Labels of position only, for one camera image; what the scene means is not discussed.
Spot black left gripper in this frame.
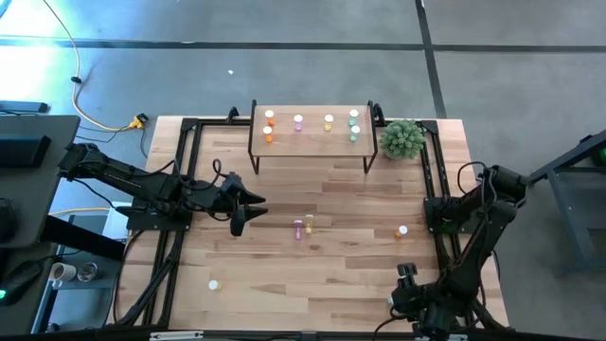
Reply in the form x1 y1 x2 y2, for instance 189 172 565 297
207 172 270 237

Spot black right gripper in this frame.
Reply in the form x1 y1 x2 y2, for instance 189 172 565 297
388 263 430 323

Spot wooden shelf black metal legs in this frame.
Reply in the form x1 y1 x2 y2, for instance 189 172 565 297
247 99 380 175

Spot grey metal shelf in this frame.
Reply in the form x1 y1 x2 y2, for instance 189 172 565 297
46 255 122 291

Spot yellow black power plug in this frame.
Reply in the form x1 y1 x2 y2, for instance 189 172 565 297
128 113 150 132

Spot white box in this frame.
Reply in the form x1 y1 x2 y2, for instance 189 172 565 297
104 203 133 241

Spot green plant in patterned pot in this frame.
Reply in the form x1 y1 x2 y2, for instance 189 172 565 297
378 118 427 161

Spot black desk crossbar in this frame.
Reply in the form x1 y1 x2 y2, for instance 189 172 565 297
41 215 127 262

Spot clear glass cup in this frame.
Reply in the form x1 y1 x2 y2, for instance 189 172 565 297
77 262 99 283

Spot white paper cup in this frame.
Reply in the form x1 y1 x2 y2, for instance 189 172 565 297
50 262 77 284

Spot black desk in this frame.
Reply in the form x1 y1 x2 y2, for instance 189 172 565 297
0 115 81 250

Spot black rectangular device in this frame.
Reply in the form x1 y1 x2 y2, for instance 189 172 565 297
0 134 52 170

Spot black computer mouse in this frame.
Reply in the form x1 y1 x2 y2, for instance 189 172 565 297
0 259 43 308

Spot flat black bar device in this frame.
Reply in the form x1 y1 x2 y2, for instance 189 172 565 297
0 99 50 115

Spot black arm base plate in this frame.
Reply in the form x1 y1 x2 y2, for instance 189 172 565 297
115 203 194 232
423 195 479 237

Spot black aluminium table frame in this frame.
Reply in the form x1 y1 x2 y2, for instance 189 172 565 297
111 106 510 332

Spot grey metal table frame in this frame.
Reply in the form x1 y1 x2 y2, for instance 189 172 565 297
522 128 606 279

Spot yellow extension cable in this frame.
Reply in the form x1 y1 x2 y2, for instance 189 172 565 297
41 0 138 132

